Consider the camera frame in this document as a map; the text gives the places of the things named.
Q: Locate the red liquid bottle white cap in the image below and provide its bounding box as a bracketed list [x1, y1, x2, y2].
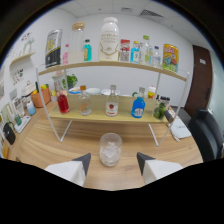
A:
[55, 89, 71, 115]

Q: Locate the clear bottle orange cap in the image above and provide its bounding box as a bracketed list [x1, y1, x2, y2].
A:
[78, 85, 93, 117]

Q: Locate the clear bottle green cap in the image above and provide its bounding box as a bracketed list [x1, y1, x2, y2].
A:
[140, 35, 154, 66]

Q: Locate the green cup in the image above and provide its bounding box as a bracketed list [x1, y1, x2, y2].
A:
[13, 113, 23, 127]

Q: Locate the white notebook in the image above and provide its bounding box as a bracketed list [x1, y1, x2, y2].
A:
[168, 114, 193, 140]

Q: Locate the dark brown short cylinder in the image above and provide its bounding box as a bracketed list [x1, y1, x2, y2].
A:
[164, 109, 175, 123]

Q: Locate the blue liquid bottle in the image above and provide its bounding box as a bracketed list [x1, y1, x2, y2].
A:
[130, 87, 146, 119]

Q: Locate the white tray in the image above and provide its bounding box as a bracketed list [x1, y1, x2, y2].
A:
[13, 114, 32, 134]

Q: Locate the two-tier wood shelf rack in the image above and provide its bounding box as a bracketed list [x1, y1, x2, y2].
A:
[35, 60, 191, 148]

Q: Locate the light blue container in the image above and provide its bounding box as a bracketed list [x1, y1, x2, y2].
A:
[25, 100, 37, 117]

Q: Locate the orange basket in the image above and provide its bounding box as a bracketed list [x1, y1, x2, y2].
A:
[30, 87, 52, 109]

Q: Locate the white jar yellow label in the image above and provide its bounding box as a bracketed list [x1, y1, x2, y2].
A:
[147, 85, 157, 100]

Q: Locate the clear bottle red label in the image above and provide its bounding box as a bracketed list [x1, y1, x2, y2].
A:
[105, 84, 120, 118]

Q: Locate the blue rimmed bowl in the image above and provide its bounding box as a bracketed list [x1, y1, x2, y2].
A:
[68, 87, 82, 96]

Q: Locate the white bowl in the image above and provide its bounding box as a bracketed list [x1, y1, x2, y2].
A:
[100, 88, 121, 97]
[85, 87, 102, 96]

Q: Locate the green potted plant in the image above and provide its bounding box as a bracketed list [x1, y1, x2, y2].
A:
[65, 73, 79, 90]

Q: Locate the white appliance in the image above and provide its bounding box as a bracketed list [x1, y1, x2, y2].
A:
[20, 80, 37, 98]

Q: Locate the brown door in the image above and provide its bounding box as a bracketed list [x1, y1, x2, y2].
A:
[184, 44, 213, 118]

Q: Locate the clear bottle blue cap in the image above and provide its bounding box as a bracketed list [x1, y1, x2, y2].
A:
[151, 45, 162, 69]

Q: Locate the pink bottle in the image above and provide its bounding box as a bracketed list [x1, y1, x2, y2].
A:
[62, 43, 70, 66]

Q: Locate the light blue bottle yellow cap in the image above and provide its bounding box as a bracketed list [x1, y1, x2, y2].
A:
[130, 40, 141, 64]

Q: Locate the teal small bottle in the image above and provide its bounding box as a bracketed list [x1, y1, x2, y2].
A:
[82, 38, 93, 62]

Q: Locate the tall black can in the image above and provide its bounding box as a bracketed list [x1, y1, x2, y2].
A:
[44, 28, 64, 69]

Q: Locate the glass jar cork lid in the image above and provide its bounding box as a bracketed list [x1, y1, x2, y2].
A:
[68, 21, 86, 64]

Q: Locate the white figurine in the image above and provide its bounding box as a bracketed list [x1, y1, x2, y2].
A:
[23, 34, 35, 56]

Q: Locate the large white bottle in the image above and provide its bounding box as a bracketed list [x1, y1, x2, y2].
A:
[98, 16, 120, 62]

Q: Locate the ceiling air vent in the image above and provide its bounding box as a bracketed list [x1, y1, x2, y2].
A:
[138, 9, 164, 19]

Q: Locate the square ceiling diffuser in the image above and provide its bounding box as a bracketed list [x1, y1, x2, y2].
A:
[120, 6, 133, 14]

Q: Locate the wooden wall shelf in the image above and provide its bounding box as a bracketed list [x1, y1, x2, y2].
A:
[9, 50, 37, 68]

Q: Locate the red wall poster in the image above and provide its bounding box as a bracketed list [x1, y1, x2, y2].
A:
[119, 39, 131, 63]

